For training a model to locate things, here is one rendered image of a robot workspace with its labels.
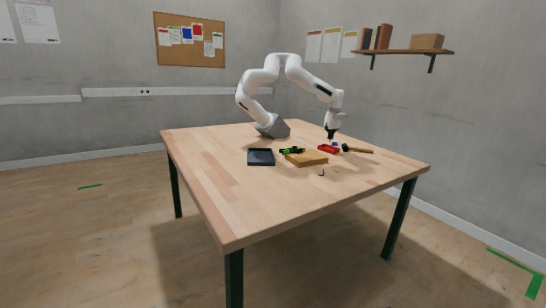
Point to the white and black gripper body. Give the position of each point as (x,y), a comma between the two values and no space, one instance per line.
(332,123)

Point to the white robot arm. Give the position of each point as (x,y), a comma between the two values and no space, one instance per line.
(295,73)

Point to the red open tray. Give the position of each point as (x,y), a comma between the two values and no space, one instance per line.
(328,148)

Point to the light wooden board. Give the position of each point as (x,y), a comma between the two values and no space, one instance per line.
(307,158)

